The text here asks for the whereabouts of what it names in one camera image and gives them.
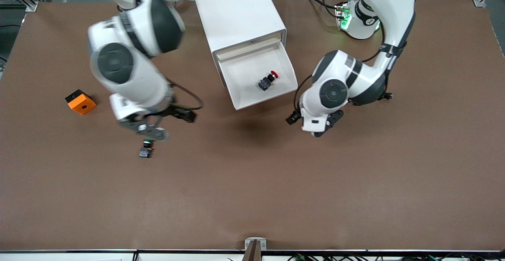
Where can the brown post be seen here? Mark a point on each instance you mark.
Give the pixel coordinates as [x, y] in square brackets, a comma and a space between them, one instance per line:
[254, 253]

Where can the green push button switch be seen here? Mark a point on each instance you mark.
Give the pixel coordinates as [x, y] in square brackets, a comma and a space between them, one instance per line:
[145, 150]

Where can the red push button switch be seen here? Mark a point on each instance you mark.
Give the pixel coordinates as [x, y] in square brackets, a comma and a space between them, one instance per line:
[267, 81]

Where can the small black switch component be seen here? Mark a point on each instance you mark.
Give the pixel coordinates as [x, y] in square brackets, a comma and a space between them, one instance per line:
[389, 96]

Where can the white frame rail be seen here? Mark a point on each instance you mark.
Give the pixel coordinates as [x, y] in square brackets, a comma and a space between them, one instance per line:
[177, 257]

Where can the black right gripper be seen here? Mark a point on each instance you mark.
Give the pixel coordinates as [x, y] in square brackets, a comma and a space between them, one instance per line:
[178, 112]

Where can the orange black button enclosure box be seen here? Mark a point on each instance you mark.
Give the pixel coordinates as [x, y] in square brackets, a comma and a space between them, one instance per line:
[81, 102]

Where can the grey metal bracket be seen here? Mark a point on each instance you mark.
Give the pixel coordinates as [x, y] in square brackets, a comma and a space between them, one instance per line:
[255, 239]

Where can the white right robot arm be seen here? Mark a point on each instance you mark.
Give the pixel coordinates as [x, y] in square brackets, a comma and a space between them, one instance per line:
[130, 75]

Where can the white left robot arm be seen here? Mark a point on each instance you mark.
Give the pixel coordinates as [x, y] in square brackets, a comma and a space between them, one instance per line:
[367, 83]

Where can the brown table cover sheet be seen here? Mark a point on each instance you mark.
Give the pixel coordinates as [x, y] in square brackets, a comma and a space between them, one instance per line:
[252, 182]

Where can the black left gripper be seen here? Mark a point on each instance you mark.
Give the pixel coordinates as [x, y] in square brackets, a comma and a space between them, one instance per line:
[293, 118]

